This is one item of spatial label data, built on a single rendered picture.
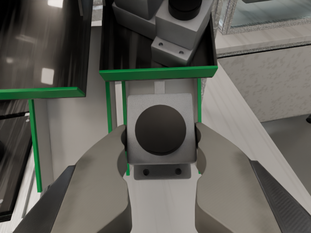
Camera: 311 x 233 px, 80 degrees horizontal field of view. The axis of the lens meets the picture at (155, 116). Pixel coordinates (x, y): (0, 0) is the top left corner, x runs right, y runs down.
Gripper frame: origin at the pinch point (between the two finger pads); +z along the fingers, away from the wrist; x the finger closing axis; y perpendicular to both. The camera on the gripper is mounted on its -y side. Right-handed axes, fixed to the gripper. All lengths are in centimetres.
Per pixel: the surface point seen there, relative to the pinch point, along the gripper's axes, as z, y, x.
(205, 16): 8.6, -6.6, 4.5
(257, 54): 85, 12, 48
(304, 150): 106, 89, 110
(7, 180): 16.0, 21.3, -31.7
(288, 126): 127, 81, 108
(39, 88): 6.9, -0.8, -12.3
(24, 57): 11.9, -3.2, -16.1
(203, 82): 27.0, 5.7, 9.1
